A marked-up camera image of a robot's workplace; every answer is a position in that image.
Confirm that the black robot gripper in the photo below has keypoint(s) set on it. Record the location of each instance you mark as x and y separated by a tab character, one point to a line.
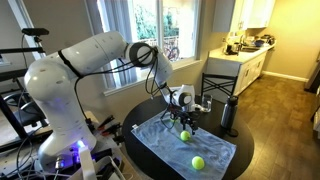
181	115

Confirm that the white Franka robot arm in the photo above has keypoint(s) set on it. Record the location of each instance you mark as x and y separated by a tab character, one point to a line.
66	86

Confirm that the bicycle outside window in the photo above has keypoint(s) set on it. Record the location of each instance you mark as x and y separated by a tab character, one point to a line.
172	53

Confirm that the black round bottle lid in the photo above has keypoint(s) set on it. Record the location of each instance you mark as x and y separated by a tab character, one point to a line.
233	132

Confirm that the clear glass mug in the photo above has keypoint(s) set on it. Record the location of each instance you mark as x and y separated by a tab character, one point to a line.
207	102

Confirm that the black metal chair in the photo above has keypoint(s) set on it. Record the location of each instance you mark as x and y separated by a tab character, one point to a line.
218	85

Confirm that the white kitchen island counter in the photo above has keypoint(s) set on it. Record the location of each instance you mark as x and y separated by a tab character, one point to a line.
245	65

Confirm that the black metal stand frame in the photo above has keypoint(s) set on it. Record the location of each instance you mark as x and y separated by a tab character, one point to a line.
13	100

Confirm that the grey cloth towel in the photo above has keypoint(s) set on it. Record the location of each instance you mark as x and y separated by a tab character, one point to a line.
186	153

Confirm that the kitchen clutter on counter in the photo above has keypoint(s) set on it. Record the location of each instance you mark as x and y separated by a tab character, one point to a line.
248	43

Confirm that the green tennis ball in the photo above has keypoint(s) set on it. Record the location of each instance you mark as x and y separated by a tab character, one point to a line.
198	162
185	135

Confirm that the black red spring clamp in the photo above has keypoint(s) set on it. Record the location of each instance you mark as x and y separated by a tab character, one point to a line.
111	129
119	138
106	122

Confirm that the white framed window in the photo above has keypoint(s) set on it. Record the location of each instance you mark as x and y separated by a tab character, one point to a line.
146	36

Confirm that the white upper wall cabinet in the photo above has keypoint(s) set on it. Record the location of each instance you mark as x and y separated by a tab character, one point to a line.
245	13

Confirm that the black camera on stand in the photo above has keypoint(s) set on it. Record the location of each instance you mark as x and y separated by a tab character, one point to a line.
35	31

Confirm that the round black table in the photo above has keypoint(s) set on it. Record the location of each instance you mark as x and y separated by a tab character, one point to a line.
240	150

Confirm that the white box by robot base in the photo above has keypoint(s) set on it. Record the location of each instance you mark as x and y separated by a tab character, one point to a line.
87	163

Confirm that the steel water bottle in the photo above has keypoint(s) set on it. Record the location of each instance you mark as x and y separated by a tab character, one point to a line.
229	113

